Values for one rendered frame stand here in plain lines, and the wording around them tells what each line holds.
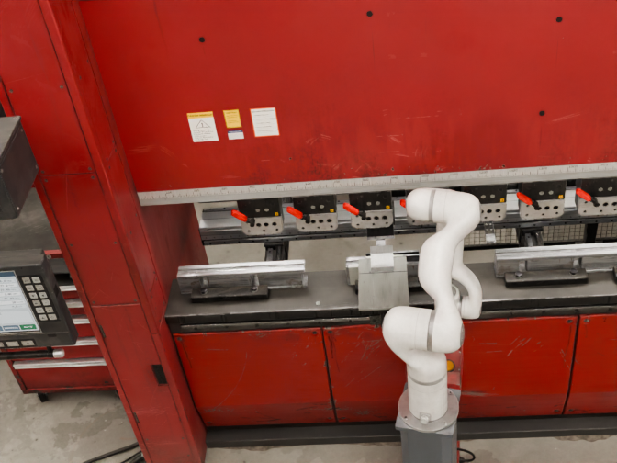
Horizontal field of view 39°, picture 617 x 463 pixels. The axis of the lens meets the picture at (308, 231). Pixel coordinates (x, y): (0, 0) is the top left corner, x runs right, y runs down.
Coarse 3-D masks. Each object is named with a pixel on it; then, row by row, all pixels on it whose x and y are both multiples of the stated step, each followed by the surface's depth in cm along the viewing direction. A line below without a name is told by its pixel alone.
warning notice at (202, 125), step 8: (200, 112) 287; (208, 112) 287; (192, 120) 289; (200, 120) 289; (208, 120) 289; (192, 128) 291; (200, 128) 291; (208, 128) 291; (192, 136) 294; (200, 136) 293; (208, 136) 293; (216, 136) 293
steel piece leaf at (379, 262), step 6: (372, 258) 329; (378, 258) 329; (384, 258) 329; (390, 258) 328; (372, 264) 327; (378, 264) 327; (384, 264) 326; (390, 264) 326; (372, 270) 324; (378, 270) 324; (384, 270) 323; (390, 270) 323
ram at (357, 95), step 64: (128, 0) 262; (192, 0) 261; (256, 0) 260; (320, 0) 259; (384, 0) 258; (448, 0) 258; (512, 0) 257; (576, 0) 256; (128, 64) 276; (192, 64) 275; (256, 64) 274; (320, 64) 274; (384, 64) 273; (448, 64) 272; (512, 64) 271; (576, 64) 270; (128, 128) 292; (320, 128) 289; (384, 128) 288; (448, 128) 287; (512, 128) 286; (576, 128) 285; (256, 192) 308; (320, 192) 307
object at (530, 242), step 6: (516, 228) 370; (522, 228) 351; (528, 228) 350; (534, 228) 350; (540, 228) 350; (522, 234) 352; (528, 234) 351; (534, 234) 353; (540, 234) 353; (522, 240) 352; (528, 240) 349; (534, 240) 351; (540, 240) 347; (522, 246) 359; (528, 246) 346; (534, 246) 348
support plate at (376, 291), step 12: (360, 264) 328; (396, 264) 326; (360, 276) 323; (372, 276) 323; (384, 276) 322; (396, 276) 321; (360, 288) 318; (372, 288) 318; (384, 288) 317; (396, 288) 316; (408, 288) 316; (360, 300) 314; (372, 300) 313; (384, 300) 312; (396, 300) 312; (408, 300) 311
